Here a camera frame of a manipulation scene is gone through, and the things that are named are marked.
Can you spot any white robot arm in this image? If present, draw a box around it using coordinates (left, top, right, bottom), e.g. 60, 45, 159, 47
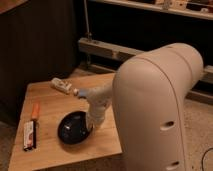
86, 43, 203, 171

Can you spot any blue sponge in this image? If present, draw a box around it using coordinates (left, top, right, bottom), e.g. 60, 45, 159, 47
77, 89, 89, 98

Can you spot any wooden shelf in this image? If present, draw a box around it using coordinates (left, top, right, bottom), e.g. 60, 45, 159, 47
90, 0, 213, 21

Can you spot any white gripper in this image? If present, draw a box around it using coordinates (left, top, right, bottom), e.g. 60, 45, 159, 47
86, 108, 105, 128

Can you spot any white tube bottle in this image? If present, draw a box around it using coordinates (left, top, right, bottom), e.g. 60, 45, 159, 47
51, 78, 79, 95

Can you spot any black ceramic bowl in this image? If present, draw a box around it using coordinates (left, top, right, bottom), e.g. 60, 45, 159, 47
57, 111, 92, 145

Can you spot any metal pole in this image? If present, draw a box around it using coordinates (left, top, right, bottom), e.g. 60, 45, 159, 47
83, 0, 92, 41

